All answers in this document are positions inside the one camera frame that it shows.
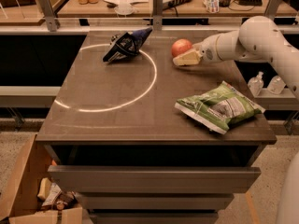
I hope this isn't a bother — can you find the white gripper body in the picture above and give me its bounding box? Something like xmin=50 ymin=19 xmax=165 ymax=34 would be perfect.
xmin=192 ymin=35 xmax=222 ymax=63

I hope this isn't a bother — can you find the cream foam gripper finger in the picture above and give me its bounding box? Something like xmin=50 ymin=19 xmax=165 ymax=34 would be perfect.
xmin=173 ymin=49 xmax=202 ymax=66

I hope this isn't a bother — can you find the red apple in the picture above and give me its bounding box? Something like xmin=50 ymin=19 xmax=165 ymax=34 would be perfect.
xmin=171 ymin=39 xmax=192 ymax=57

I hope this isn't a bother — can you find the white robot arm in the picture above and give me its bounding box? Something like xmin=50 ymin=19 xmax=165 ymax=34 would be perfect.
xmin=173 ymin=16 xmax=299 ymax=99

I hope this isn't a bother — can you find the green chip bag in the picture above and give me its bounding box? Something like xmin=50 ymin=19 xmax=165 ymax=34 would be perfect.
xmin=175 ymin=81 xmax=264 ymax=134

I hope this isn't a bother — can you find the blue chip bag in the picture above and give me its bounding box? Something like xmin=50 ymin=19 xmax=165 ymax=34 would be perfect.
xmin=103 ymin=27 xmax=152 ymax=62

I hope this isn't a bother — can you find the patterned white mug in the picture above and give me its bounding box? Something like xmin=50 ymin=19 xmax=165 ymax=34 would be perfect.
xmin=203 ymin=0 xmax=220 ymax=13

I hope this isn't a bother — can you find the wooden desk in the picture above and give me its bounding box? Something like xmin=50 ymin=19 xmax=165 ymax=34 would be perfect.
xmin=57 ymin=0 xmax=293 ymax=19

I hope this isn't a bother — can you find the clear sanitizer bottle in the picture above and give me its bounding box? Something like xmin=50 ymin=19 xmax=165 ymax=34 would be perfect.
xmin=248 ymin=71 xmax=263 ymax=96
xmin=267 ymin=76 xmax=286 ymax=95

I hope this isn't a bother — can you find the grey power strip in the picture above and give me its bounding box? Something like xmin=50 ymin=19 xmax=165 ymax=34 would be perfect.
xmin=163 ymin=0 xmax=192 ymax=10

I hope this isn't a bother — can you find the white cup on saucer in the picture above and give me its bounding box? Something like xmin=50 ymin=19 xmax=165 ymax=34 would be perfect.
xmin=114 ymin=0 xmax=135 ymax=16

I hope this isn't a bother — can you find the grey drawer cabinet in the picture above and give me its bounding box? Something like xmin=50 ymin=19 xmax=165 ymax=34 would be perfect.
xmin=36 ymin=31 xmax=276 ymax=224

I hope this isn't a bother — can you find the cardboard box with items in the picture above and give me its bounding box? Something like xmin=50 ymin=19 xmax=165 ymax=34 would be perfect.
xmin=0 ymin=135 xmax=83 ymax=224

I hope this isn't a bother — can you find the middle metal bracket post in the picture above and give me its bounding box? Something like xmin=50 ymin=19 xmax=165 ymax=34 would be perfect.
xmin=152 ymin=0 xmax=163 ymax=31

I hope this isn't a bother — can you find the metal bracket post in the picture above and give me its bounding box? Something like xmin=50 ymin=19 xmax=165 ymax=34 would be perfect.
xmin=152 ymin=0 xmax=163 ymax=31
xmin=264 ymin=0 xmax=282 ymax=20
xmin=38 ymin=0 xmax=59 ymax=32

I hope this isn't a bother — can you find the right metal bracket post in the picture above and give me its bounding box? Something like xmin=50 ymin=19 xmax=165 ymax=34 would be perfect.
xmin=264 ymin=0 xmax=282 ymax=20

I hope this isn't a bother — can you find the left metal bracket post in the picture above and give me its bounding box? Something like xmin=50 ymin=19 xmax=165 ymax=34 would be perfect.
xmin=38 ymin=0 xmax=59 ymax=32

